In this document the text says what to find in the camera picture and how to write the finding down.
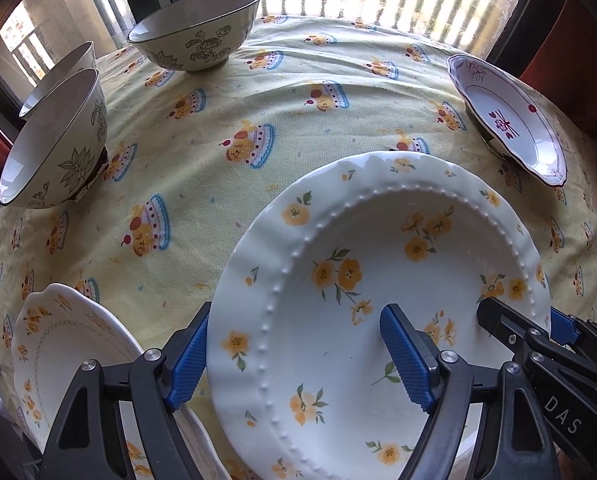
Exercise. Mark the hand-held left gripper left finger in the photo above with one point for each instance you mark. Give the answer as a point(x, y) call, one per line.
point(188, 365)

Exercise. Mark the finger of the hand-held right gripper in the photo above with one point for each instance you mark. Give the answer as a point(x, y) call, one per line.
point(564, 329)
point(503, 321)

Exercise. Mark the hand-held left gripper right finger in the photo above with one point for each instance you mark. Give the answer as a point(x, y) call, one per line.
point(408, 360)

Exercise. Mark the large yellow flower plate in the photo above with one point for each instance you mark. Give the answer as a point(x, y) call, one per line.
point(328, 320)

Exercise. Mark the scalloped yellow flower plate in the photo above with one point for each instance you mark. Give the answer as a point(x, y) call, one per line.
point(63, 340)

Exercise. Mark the red flower plate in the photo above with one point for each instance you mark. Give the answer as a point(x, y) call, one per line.
point(508, 110)

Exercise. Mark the grey leaf print bowl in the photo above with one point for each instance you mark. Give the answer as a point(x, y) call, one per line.
point(53, 80)
point(53, 150)

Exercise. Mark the grey flower print bowl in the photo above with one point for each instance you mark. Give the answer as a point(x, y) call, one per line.
point(203, 35)

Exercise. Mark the yellow cake print tablecloth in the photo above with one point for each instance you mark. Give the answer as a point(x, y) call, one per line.
point(288, 130)

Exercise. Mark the reddish wooden cabinet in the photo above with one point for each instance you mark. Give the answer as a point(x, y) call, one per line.
point(578, 50)

